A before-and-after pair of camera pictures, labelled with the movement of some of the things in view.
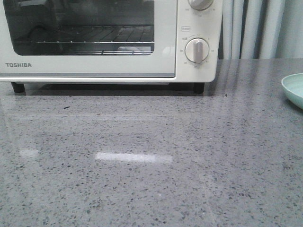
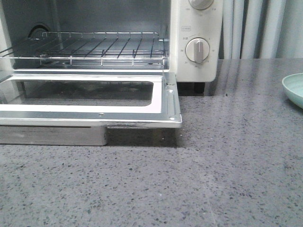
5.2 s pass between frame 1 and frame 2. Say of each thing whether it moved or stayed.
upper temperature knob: stayed
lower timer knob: stayed
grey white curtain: stayed
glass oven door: moved
